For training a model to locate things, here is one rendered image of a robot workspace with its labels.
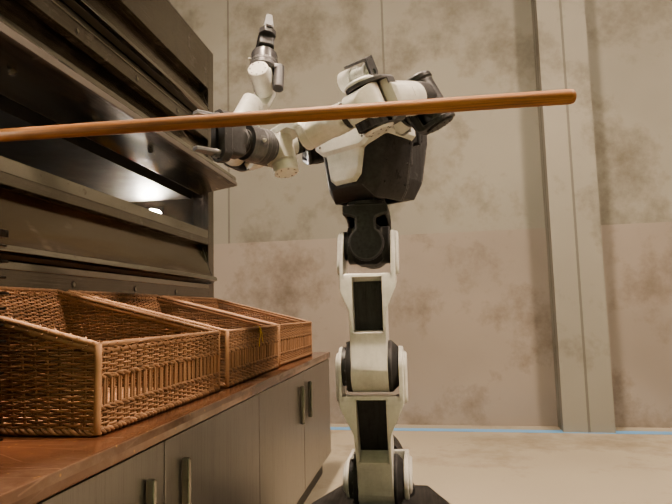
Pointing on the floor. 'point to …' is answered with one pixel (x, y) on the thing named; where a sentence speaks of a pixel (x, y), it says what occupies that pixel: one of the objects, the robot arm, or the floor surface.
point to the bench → (190, 449)
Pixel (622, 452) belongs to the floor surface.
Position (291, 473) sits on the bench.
